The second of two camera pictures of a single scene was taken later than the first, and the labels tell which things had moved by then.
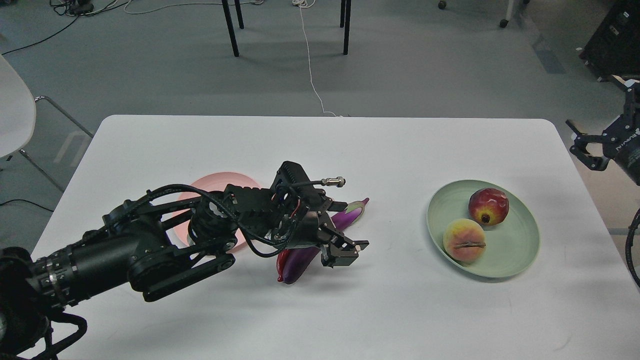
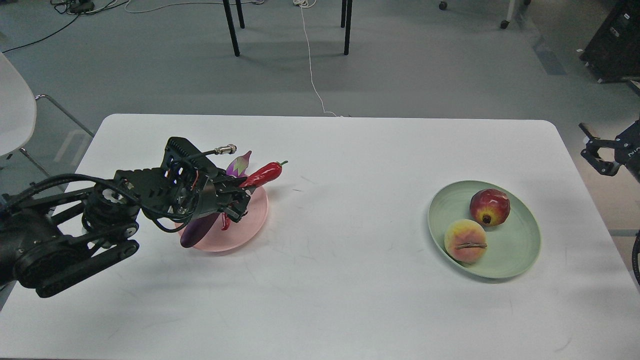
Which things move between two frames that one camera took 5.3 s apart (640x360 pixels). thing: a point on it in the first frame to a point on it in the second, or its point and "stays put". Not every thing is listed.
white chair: [18, 114] stays put
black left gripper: [306, 206] to [215, 193]
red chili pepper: [280, 257] to [265, 174]
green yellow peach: [464, 240] stays put
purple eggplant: [296, 261] to [196, 229]
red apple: [489, 206] stays put
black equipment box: [613, 49] stays put
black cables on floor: [73, 7] stays put
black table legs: [233, 38] stays put
